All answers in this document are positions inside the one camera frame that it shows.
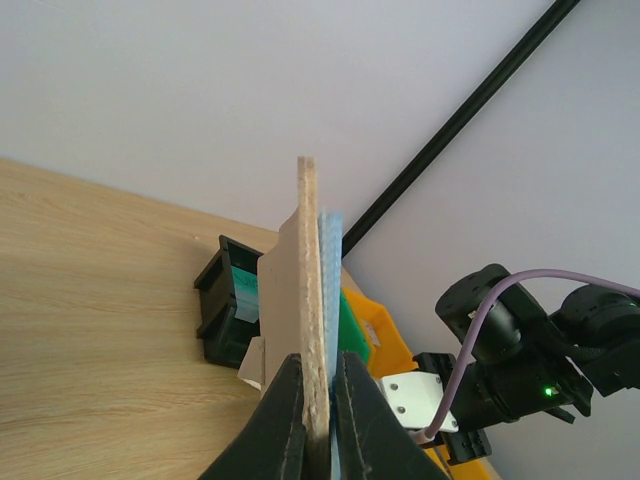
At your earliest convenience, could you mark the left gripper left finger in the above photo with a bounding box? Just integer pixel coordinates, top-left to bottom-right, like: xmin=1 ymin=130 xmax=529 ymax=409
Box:
xmin=200 ymin=354 xmax=306 ymax=480

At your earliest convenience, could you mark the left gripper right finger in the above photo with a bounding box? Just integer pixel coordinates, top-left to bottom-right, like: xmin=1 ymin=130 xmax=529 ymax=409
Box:
xmin=334 ymin=353 xmax=447 ymax=480

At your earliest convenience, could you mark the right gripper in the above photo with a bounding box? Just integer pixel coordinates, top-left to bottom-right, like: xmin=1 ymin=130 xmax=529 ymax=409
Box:
xmin=414 ymin=352 xmax=492 ymax=465

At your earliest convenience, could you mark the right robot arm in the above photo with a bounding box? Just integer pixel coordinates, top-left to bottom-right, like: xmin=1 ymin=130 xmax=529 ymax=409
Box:
xmin=411 ymin=264 xmax=639 ymax=465

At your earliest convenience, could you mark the white card stack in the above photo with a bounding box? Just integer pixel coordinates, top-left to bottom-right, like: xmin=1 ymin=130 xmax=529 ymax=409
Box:
xmin=364 ymin=322 xmax=381 ymax=347

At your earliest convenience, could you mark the teal card stack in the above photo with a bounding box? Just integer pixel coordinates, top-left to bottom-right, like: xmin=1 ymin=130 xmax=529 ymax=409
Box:
xmin=231 ymin=266 xmax=259 ymax=324

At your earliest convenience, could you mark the yellow bin upper right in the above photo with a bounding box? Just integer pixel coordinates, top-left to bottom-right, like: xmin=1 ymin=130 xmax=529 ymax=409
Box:
xmin=344 ymin=288 xmax=418 ymax=378

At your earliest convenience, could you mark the yellow bin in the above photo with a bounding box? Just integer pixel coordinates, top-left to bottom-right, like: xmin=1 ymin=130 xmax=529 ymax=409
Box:
xmin=422 ymin=433 xmax=501 ymax=480
xmin=344 ymin=288 xmax=418 ymax=378

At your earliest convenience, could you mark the green bin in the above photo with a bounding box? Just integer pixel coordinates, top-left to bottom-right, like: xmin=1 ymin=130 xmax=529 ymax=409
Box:
xmin=338 ymin=289 xmax=371 ymax=366

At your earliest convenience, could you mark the yellow bin lower right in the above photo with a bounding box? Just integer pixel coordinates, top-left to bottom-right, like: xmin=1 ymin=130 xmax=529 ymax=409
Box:
xmin=422 ymin=433 xmax=501 ymax=480

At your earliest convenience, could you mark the black bin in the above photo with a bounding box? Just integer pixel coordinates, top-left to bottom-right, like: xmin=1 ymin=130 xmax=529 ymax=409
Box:
xmin=194 ymin=235 xmax=262 ymax=369

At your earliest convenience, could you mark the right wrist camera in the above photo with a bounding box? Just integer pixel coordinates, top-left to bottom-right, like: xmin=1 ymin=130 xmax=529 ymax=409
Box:
xmin=376 ymin=371 xmax=444 ymax=431

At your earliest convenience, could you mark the black frame post right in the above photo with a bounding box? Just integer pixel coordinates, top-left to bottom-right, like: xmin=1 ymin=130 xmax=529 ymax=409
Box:
xmin=342 ymin=0 xmax=580 ymax=256

